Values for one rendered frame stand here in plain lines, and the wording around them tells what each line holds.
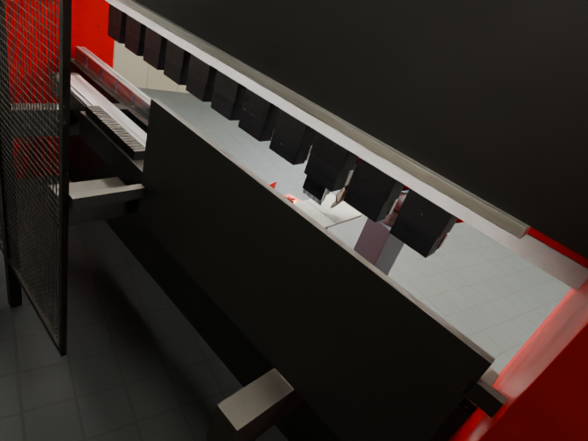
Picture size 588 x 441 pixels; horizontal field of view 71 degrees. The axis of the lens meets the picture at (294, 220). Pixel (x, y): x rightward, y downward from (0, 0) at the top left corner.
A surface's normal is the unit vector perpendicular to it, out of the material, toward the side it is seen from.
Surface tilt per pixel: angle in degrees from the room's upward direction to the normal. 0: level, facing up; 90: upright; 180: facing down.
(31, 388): 0
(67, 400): 0
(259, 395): 0
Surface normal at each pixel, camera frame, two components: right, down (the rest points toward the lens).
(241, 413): 0.29, -0.82
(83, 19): 0.68, 0.54
